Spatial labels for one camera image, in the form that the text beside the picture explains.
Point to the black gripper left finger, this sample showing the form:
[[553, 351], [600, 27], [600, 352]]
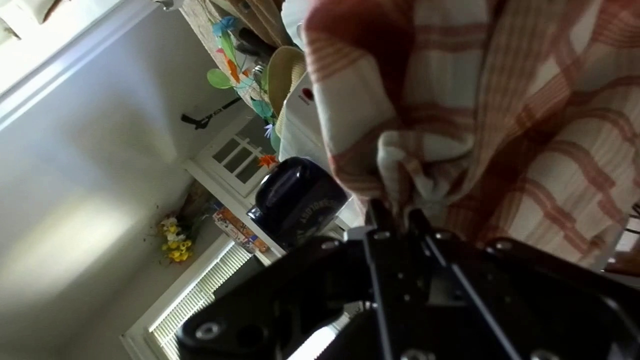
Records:
[[378, 217]]

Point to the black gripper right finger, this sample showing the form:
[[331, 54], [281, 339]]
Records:
[[420, 222]]

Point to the red white plaid towel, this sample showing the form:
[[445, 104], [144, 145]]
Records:
[[521, 133]]

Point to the black mug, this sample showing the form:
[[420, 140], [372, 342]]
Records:
[[293, 201]]

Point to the colourful flat box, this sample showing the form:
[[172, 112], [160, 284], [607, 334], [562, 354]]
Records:
[[236, 231]]

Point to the white dresser cabinet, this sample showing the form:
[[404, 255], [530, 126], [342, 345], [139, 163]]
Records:
[[232, 160]]

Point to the tan straw hat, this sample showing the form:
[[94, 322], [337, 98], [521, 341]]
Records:
[[282, 70]]

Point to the black upright stick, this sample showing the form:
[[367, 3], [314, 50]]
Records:
[[201, 120]]

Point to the floral printed cloth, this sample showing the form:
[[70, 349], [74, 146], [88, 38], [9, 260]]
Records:
[[232, 67]]

